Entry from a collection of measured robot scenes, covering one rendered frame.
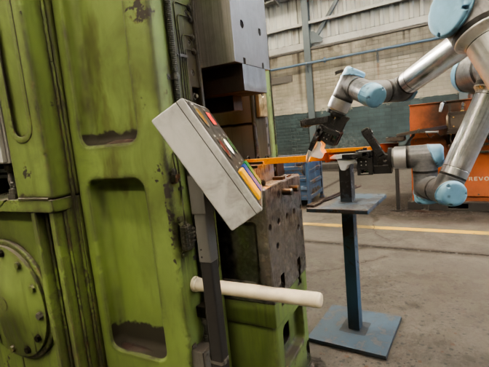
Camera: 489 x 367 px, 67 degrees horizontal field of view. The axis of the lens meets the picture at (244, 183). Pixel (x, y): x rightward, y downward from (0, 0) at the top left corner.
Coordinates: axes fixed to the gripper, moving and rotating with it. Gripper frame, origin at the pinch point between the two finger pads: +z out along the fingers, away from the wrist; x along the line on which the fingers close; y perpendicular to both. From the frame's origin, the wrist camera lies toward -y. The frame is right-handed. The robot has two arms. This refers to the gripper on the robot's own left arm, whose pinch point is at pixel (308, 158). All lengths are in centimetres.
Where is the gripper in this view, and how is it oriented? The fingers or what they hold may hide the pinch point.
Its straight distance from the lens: 141.6
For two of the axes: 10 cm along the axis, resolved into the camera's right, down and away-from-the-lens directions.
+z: -3.5, 8.7, 3.5
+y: 8.2, 4.7, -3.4
